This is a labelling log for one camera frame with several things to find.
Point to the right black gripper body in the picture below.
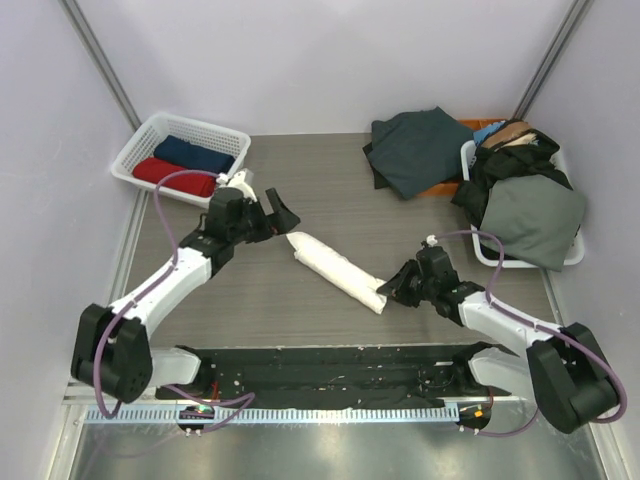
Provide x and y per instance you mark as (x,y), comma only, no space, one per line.
(412,286)

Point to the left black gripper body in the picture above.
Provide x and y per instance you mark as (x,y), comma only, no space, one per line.
(255,226)

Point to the white floral print t-shirt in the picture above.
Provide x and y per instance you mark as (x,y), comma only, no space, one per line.
(338,270)

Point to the white plastic lattice basket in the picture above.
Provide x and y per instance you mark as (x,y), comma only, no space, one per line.
(154,130)

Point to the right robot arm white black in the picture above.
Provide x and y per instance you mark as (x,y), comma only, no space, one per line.
(561,368)

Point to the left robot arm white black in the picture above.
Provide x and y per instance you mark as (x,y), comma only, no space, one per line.
(112,351)

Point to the rolled navy blue t-shirt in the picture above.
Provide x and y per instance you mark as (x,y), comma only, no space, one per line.
(193,157)

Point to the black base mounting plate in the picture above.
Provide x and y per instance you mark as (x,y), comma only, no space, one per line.
(335,378)

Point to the rolled red t-shirt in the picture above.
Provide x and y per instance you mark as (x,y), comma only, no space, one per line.
(154,170)

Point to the orange plastic tray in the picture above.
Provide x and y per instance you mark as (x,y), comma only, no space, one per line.
(449,186)

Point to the grey green t-shirt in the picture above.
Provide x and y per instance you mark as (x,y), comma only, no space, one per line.
(535,218)

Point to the dark teal folded t-shirt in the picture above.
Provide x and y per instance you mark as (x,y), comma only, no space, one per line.
(415,151)

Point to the black crumpled garment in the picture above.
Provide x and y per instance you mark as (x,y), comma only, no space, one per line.
(500,163)

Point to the white plastic laundry bin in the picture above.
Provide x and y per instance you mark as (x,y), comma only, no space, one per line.
(575,253)

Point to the blue cloth in bin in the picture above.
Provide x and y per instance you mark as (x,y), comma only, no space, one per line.
(487,130)

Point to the tan beige garment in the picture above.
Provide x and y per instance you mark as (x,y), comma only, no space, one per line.
(511,130)

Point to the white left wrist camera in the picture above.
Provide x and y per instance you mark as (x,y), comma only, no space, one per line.
(242,180)

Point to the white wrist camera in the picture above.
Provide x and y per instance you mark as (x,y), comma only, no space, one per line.
(431,241)
(242,180)

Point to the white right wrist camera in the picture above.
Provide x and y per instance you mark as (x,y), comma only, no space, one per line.
(431,241)

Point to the slotted white cable duct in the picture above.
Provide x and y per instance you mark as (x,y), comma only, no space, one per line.
(184,414)

